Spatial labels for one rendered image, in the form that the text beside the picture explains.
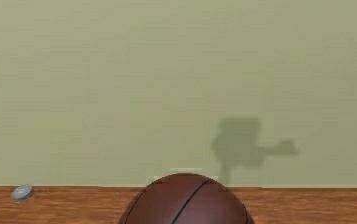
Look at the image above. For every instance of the small grey round disc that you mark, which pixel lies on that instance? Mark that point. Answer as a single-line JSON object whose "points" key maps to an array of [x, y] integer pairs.
{"points": [[22, 193]]}

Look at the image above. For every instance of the brown basketball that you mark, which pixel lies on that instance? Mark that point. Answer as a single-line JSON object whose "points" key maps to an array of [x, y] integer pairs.
{"points": [[186, 203]]}

